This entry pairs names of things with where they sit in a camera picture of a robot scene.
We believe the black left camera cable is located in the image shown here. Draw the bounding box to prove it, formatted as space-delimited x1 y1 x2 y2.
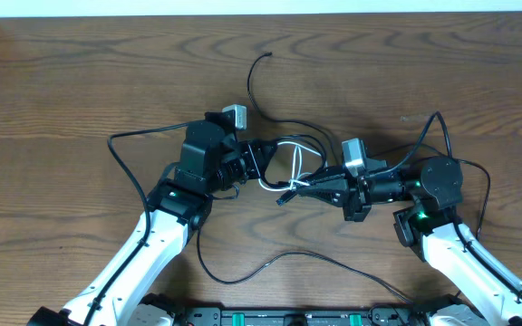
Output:
82 120 198 326

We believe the white usb cable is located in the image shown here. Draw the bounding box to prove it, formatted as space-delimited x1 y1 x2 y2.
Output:
256 139 328 193

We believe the black right camera cable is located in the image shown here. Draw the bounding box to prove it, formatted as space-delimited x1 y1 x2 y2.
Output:
369 110 522 318

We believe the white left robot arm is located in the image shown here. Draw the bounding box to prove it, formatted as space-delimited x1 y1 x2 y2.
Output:
29 117 277 325

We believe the black camera cable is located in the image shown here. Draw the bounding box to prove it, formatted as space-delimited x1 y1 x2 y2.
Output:
369 110 522 318
82 120 198 326

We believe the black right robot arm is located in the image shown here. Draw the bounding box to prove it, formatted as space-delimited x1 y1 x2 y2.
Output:
295 156 522 325

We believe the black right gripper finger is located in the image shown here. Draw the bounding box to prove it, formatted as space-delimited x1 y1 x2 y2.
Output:
296 180 350 207
305 166 348 184

